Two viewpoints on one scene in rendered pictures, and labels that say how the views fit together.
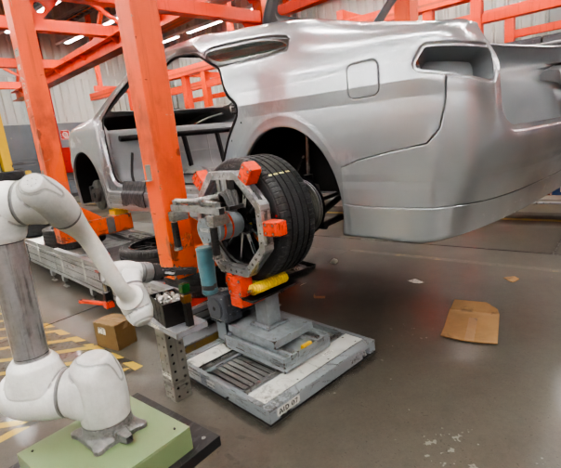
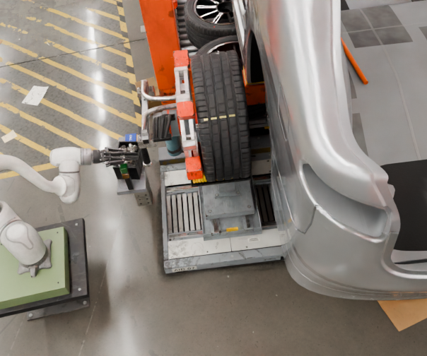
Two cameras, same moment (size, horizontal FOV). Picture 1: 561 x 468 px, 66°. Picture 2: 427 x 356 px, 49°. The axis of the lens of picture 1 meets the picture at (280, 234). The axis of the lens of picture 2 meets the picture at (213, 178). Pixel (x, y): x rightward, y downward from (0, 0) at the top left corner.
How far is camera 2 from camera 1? 197 cm
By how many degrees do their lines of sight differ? 53
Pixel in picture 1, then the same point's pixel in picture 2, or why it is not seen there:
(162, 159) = (150, 21)
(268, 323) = (219, 191)
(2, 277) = not seen: outside the picture
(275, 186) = (205, 133)
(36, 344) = not seen: outside the picture
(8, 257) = not seen: outside the picture
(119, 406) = (29, 259)
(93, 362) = (11, 239)
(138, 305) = (62, 195)
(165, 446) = (47, 292)
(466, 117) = (328, 248)
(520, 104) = not seen: outside the picture
